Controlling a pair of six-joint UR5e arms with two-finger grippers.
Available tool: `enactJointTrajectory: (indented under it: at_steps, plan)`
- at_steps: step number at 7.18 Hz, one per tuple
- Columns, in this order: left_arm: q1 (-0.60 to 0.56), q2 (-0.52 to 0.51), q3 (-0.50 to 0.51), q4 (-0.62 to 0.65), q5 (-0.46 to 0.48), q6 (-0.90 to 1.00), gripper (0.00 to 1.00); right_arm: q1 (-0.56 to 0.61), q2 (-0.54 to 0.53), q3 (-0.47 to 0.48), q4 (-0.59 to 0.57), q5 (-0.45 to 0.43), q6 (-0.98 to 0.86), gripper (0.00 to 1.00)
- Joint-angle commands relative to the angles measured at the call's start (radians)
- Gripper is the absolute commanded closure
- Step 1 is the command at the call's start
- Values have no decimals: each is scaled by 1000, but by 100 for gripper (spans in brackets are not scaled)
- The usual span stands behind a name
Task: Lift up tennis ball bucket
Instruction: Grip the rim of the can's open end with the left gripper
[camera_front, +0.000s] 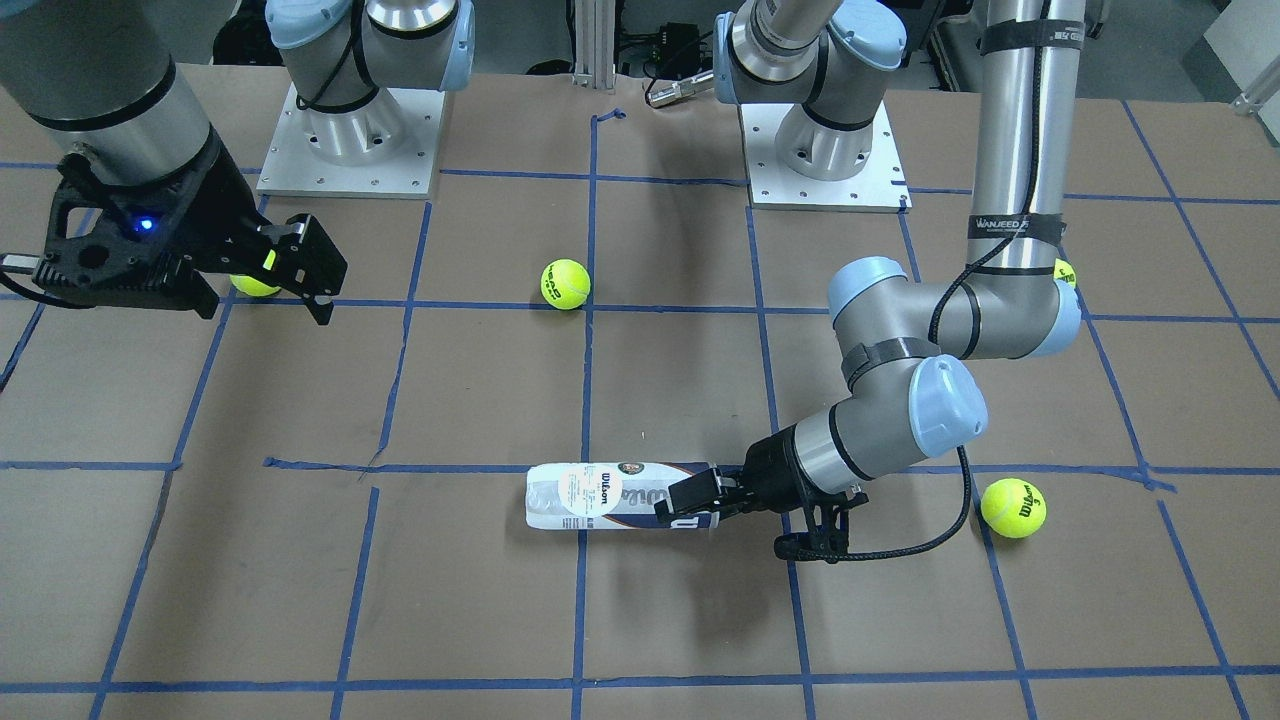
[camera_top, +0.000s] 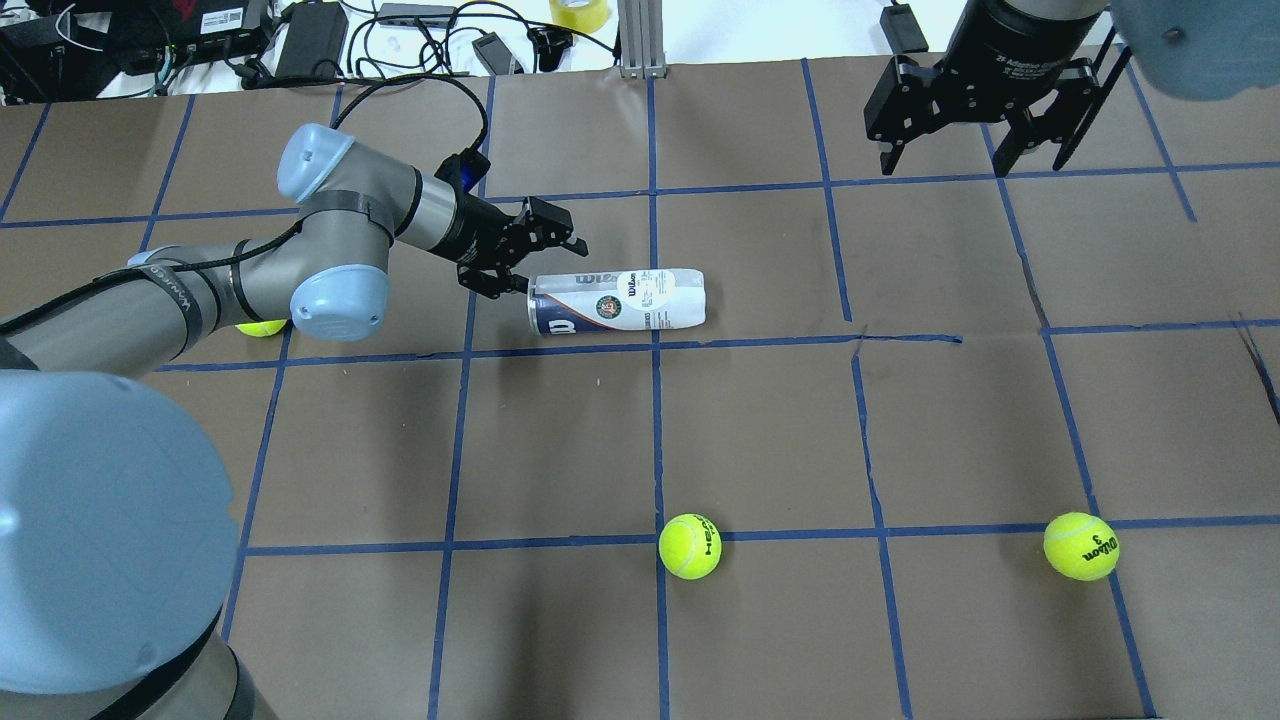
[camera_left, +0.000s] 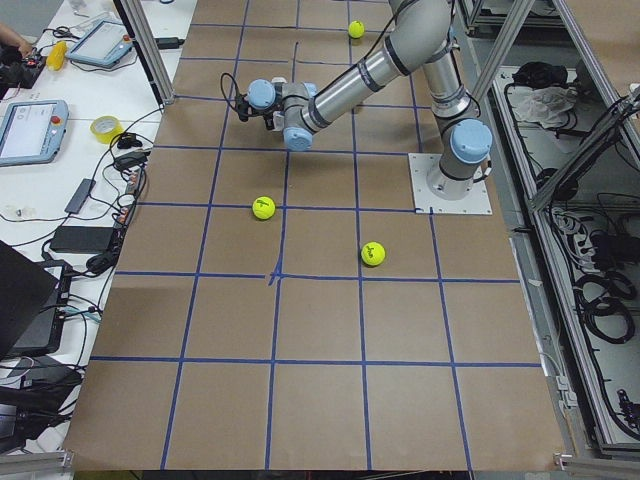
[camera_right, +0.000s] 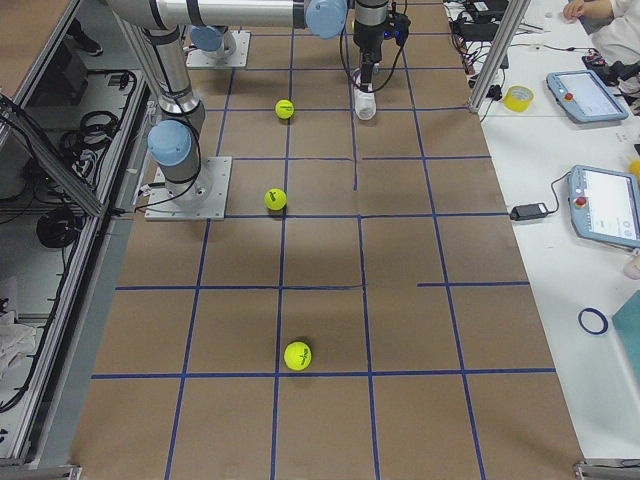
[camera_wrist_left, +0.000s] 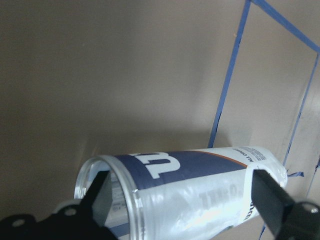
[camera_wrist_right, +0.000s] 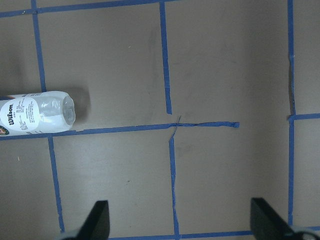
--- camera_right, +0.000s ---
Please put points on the yellow tape roll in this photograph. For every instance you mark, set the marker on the yellow tape roll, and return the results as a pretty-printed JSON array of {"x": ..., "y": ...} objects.
[{"x": 518, "y": 98}]

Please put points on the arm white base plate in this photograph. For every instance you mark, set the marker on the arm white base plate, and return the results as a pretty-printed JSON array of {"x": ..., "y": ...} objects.
[
  {"x": 233, "y": 52},
  {"x": 205, "y": 199}
]

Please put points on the aluminium frame post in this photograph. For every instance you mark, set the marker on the aluminium frame post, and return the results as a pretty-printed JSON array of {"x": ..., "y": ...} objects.
[{"x": 506, "y": 31}]

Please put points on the yellow Wilson tennis ball far left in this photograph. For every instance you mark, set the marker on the yellow Wilson tennis ball far left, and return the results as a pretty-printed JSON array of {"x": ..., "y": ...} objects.
[{"x": 297, "y": 356}]

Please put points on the blue teach pendant far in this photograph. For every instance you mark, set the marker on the blue teach pendant far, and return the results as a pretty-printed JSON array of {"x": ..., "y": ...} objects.
[{"x": 584, "y": 97}]

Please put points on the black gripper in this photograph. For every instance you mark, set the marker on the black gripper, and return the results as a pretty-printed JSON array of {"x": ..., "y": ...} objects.
[{"x": 368, "y": 33}]

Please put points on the blue teach pendant near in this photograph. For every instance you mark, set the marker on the blue teach pendant near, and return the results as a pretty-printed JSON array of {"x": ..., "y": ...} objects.
[{"x": 604, "y": 205}]

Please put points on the yellow tennis ball near base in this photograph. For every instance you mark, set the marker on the yellow tennis ball near base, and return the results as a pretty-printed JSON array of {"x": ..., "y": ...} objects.
[{"x": 275, "y": 199}]

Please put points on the black power brick right table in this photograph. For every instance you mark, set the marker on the black power brick right table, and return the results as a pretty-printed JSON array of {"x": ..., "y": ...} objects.
[{"x": 527, "y": 212}]

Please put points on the yellow Head tennis ball centre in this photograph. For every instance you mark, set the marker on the yellow Head tennis ball centre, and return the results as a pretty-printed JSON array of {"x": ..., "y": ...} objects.
[{"x": 284, "y": 109}]

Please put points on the person in white coat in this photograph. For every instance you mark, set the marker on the person in white coat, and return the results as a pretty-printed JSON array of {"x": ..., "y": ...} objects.
[{"x": 618, "y": 40}]

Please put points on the clear Wilson tennis ball can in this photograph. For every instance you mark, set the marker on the clear Wilson tennis ball can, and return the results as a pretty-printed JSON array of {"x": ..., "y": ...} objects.
[{"x": 364, "y": 101}]

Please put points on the white crumpled cloth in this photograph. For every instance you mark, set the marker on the white crumpled cloth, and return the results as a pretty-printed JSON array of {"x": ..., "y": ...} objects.
[{"x": 17, "y": 339}]

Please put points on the blue teach pendant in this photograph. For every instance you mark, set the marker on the blue teach pendant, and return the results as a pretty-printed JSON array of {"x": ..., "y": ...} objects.
[
  {"x": 604, "y": 205},
  {"x": 584, "y": 97}
]

